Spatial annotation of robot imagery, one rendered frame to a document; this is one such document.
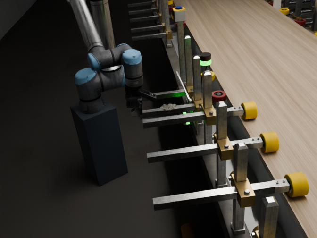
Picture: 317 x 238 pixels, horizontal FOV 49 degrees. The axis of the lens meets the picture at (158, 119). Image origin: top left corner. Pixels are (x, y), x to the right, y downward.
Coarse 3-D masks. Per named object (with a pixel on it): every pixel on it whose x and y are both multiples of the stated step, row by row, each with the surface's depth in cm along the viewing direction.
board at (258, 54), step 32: (192, 0) 346; (224, 0) 336; (256, 0) 326; (192, 32) 270; (224, 32) 264; (256, 32) 257; (288, 32) 251; (224, 64) 216; (256, 64) 212; (288, 64) 208; (256, 96) 180; (288, 96) 178; (256, 128) 157; (288, 128) 155; (288, 160) 137
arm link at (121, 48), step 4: (120, 44) 181; (124, 44) 180; (116, 48) 177; (120, 48) 177; (124, 48) 176; (128, 48) 176; (116, 52) 175; (120, 52) 175; (116, 56) 175; (120, 56) 174; (116, 60) 175; (120, 60) 174; (116, 64) 177; (120, 64) 178
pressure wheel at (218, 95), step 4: (212, 92) 187; (216, 92) 187; (220, 92) 187; (224, 92) 186; (212, 96) 184; (216, 96) 183; (220, 96) 183; (224, 96) 183; (212, 100) 185; (216, 100) 183; (220, 100) 183; (224, 100) 184
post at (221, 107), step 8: (216, 104) 136; (224, 104) 133; (216, 112) 138; (224, 112) 135; (216, 120) 140; (224, 120) 137; (216, 128) 142; (224, 128) 139; (224, 136) 141; (224, 160) 147; (224, 168) 150; (224, 176) 152
